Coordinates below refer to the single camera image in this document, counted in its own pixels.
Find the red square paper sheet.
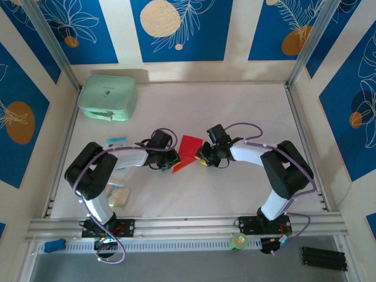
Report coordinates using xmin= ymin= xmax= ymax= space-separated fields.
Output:
xmin=171 ymin=134 xmax=204 ymax=175

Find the blue clear snack packet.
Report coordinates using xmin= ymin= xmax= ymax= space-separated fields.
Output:
xmin=105 ymin=137 xmax=127 ymax=172

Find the clear biscuit packet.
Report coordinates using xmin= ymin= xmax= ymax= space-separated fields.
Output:
xmin=104 ymin=182 xmax=132 ymax=208

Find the mint green zip pouch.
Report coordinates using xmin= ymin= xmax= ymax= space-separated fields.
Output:
xmin=77 ymin=75 xmax=139 ymax=122

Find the green tape roll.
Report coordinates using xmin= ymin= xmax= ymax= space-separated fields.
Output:
xmin=229 ymin=233 xmax=249 ymax=252

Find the blue foam grip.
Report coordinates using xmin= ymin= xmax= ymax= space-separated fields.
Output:
xmin=43 ymin=239 xmax=66 ymax=254

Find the black tube bundle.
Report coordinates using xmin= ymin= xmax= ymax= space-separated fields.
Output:
xmin=299 ymin=246 xmax=349 ymax=272

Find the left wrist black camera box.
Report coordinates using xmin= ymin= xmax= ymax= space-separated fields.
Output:
xmin=150 ymin=129 xmax=174 ymax=150

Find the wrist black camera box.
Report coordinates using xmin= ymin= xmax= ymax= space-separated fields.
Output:
xmin=150 ymin=129 xmax=174 ymax=150
xmin=206 ymin=123 xmax=232 ymax=145

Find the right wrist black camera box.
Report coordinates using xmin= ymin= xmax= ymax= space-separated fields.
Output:
xmin=206 ymin=123 xmax=232 ymax=145

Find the aluminium cross rail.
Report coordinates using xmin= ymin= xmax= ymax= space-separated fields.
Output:
xmin=23 ymin=213 xmax=350 ymax=244

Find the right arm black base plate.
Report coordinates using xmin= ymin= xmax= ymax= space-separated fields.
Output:
xmin=237 ymin=216 xmax=292 ymax=236

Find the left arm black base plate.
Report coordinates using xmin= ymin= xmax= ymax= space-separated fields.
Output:
xmin=81 ymin=219 xmax=136 ymax=239

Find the grey slotted cable duct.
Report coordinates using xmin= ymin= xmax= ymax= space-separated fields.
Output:
xmin=37 ymin=237 xmax=263 ymax=254

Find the aluminium side rail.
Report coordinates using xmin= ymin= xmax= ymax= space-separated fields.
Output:
xmin=42 ymin=88 xmax=82 ymax=219
xmin=284 ymin=83 xmax=332 ymax=213

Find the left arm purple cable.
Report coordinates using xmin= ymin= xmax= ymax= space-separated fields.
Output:
xmin=72 ymin=127 xmax=179 ymax=264

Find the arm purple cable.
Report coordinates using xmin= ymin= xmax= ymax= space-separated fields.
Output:
xmin=72 ymin=127 xmax=179 ymax=264
xmin=224 ymin=122 xmax=318 ymax=257

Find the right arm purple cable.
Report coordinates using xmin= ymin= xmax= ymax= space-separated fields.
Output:
xmin=224 ymin=122 xmax=318 ymax=257

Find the aluminium corner post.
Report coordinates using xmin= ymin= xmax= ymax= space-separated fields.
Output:
xmin=21 ymin=0 xmax=82 ymax=91
xmin=286 ymin=0 xmax=344 ymax=89

